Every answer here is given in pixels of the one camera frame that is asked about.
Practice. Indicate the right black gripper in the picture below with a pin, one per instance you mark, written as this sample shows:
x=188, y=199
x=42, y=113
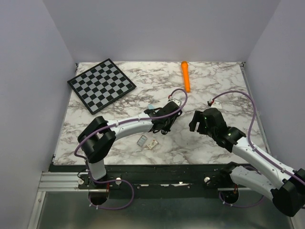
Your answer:
x=198, y=116

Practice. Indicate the light blue stapler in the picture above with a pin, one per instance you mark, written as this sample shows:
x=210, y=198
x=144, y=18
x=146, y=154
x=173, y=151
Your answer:
x=150, y=106

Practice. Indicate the white staples box sleeve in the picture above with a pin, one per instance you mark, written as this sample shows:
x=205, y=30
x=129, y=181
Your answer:
x=152, y=144

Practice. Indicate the black stapler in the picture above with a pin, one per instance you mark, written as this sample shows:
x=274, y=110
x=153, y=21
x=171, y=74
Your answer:
x=169, y=122

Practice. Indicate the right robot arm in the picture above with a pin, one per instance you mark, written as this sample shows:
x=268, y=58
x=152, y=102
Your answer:
x=281, y=184

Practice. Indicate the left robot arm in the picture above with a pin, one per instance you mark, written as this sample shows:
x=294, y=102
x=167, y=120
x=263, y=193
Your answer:
x=98, y=137

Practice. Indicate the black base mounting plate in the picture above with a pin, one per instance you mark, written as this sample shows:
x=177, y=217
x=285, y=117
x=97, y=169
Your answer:
x=158, y=181

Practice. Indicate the black grey chessboard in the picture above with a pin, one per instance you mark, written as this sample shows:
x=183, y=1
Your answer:
x=101, y=85

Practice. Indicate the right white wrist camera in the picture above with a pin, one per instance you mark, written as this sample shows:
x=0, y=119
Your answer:
x=214, y=104

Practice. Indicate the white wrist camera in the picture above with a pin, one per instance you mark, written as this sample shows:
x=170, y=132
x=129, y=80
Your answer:
x=177, y=102
x=214, y=104

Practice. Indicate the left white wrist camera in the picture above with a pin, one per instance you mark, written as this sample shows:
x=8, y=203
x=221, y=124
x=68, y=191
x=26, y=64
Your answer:
x=177, y=102

